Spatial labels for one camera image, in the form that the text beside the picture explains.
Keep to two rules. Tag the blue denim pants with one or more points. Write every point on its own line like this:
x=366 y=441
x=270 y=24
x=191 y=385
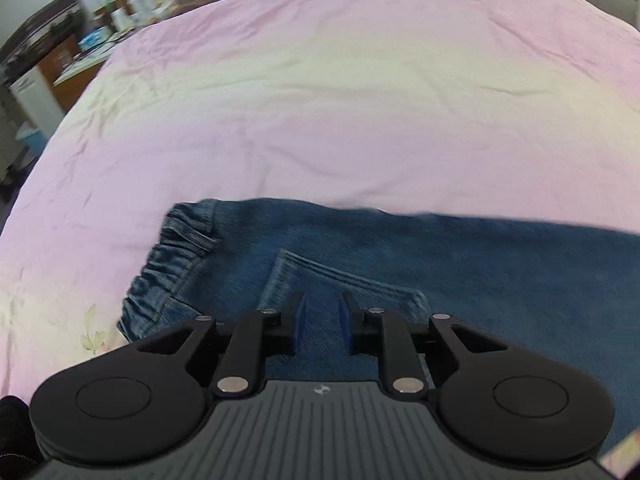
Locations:
x=450 y=270

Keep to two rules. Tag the dark cloth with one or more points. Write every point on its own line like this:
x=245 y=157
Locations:
x=12 y=435

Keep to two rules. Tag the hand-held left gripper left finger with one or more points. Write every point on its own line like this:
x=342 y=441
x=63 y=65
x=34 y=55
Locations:
x=299 y=322

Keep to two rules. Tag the white cabinet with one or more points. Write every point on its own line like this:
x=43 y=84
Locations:
x=37 y=97

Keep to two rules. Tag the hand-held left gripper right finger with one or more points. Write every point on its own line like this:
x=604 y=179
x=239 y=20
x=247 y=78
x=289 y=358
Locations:
x=345 y=322

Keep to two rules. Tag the brown wooden desk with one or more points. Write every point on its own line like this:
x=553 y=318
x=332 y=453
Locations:
x=70 y=67

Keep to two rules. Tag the pink bed sheet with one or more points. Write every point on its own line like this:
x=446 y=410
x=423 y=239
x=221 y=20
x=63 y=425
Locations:
x=300 y=110

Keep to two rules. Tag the dark brown cabinet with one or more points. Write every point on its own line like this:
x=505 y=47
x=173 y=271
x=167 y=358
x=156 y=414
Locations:
x=42 y=25

